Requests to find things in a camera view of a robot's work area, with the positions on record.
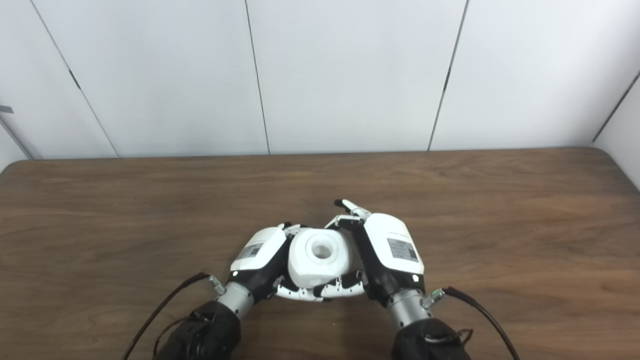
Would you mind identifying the round white plastic piece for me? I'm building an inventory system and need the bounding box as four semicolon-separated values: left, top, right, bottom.
287;227;353;290

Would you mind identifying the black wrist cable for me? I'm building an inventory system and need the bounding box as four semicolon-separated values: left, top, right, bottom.
422;286;521;360
121;271;226;360

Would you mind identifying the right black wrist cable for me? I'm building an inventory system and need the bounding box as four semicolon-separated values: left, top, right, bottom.
422;286;521;360

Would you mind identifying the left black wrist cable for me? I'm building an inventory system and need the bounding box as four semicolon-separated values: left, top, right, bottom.
121;271;226;360

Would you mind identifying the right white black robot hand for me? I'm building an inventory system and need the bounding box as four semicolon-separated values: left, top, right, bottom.
320;199;426;307

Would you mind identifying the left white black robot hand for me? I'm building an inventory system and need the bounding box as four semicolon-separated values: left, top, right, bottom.
230;222;326;303

